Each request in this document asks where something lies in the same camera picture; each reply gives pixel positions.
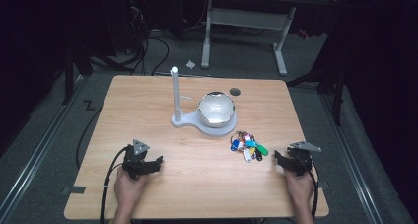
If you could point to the black metal stand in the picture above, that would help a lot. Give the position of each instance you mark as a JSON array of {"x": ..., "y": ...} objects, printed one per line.
[
  {"x": 332, "y": 82},
  {"x": 70, "y": 72}
]

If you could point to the white crumpled paper scrap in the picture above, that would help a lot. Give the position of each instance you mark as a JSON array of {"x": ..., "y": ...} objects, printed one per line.
[{"x": 190, "y": 64}]

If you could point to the shiny silver metal bowl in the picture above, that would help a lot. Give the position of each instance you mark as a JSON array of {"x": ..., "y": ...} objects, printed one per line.
[{"x": 217, "y": 109}]

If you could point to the white-framed desk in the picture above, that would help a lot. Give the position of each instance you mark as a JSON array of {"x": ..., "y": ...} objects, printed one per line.
[{"x": 246, "y": 18}]

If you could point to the metal floor rail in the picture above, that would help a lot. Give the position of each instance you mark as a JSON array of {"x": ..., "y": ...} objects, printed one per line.
[
  {"x": 36, "y": 151},
  {"x": 351, "y": 161}
]

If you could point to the white stand with pole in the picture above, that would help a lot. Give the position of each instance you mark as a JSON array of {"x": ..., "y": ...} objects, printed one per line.
[{"x": 176, "y": 95}]

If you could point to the person's left hand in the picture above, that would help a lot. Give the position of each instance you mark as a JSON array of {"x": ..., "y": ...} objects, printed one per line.
[{"x": 129, "y": 188}]

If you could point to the person's right hand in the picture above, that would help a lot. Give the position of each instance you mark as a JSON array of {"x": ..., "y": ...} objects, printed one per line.
[{"x": 299, "y": 188}]

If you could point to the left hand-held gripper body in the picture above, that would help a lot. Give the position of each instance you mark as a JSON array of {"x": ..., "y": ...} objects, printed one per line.
[{"x": 135, "y": 157}]

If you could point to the bunch of colourful key tags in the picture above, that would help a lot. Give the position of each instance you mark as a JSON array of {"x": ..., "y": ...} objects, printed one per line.
[{"x": 248, "y": 147}]

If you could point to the black round table grommet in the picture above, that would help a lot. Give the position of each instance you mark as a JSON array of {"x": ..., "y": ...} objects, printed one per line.
[{"x": 234, "y": 92}]

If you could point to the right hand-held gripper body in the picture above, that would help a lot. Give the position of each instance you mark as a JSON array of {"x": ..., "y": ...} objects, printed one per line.
[{"x": 300, "y": 160}]

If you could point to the black tape strip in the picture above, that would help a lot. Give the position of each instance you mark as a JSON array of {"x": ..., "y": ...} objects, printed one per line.
[
  {"x": 75, "y": 190},
  {"x": 324, "y": 185}
]

